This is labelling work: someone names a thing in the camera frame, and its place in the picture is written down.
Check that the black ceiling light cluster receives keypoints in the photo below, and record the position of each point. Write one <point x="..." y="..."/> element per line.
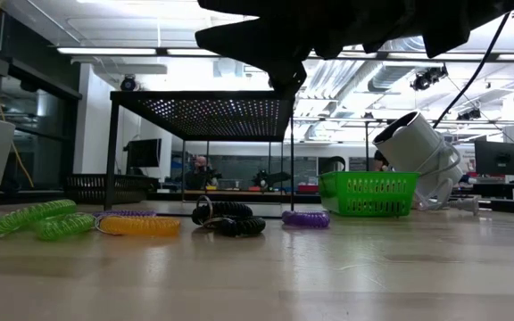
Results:
<point x="428" y="76"/>

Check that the black computer monitor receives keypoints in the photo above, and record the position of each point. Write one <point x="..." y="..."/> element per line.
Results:
<point x="498" y="158"/>
<point x="143" y="153"/>

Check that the black perforated metal shelf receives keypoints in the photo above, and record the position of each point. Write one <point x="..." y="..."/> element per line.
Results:
<point x="203" y="100"/>

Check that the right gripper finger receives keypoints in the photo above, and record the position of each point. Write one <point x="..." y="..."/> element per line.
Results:
<point x="261" y="8"/>
<point x="261" y="42"/>

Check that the black ceiling spotlight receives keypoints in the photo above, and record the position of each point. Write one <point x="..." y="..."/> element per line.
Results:
<point x="127" y="83"/>

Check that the red box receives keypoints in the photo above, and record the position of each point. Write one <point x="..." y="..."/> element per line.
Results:
<point x="308" y="188"/>

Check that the person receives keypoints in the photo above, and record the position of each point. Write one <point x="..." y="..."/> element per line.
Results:
<point x="378" y="157"/>
<point x="201" y="162"/>

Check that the long ceiling light bar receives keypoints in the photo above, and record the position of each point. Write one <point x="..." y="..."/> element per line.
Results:
<point x="105" y="51"/>

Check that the silver ceiling air duct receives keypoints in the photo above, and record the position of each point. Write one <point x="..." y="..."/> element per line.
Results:
<point x="388" y="76"/>

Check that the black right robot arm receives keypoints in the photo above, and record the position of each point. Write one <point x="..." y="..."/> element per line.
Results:
<point x="493" y="9"/>

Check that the black mesh tray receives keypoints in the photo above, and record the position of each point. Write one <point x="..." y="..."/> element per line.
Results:
<point x="87" y="189"/>

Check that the green plastic basket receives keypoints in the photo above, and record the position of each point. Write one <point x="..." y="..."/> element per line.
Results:
<point x="328" y="196"/>

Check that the white desk lamp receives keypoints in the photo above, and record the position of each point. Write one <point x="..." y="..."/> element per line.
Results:
<point x="413" y="147"/>

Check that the black background robot arm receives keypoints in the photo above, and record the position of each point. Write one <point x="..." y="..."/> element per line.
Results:
<point x="268" y="178"/>

